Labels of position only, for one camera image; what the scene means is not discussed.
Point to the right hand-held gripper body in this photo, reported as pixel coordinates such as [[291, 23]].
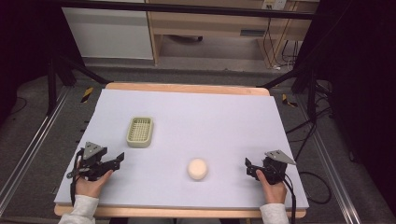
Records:
[[275, 169]]

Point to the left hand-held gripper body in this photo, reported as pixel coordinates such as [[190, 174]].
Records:
[[92, 160]]

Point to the green slotted soap dish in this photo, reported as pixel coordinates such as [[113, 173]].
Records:
[[140, 132]]

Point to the round cream soap bar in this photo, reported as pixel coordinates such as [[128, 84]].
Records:
[[197, 169]]

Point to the person's right hand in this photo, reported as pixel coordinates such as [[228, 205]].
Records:
[[274, 191]]

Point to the person's left hand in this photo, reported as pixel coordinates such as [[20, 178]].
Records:
[[90, 186]]

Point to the lavender foam mat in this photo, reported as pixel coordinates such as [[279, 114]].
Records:
[[202, 124]]

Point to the yellow black floor tape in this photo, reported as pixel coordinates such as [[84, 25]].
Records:
[[87, 94], [289, 102]]

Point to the black metal stand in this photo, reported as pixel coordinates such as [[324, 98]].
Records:
[[311, 93], [51, 84]]

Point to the wooden table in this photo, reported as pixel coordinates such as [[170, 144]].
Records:
[[186, 87]]

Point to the dark curtain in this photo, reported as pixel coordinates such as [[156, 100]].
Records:
[[21, 46], [367, 93]]

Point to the white cabinet panel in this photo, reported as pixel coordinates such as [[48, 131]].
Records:
[[109, 31]]

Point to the light wooden desk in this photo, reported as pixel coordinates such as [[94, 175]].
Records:
[[211, 21]]

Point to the white power strip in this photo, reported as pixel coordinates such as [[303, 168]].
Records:
[[274, 4]]

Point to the metal floor rail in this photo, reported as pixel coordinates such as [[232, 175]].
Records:
[[34, 140], [333, 174]]

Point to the black horizontal frame bar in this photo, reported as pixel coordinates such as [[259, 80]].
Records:
[[186, 8]]

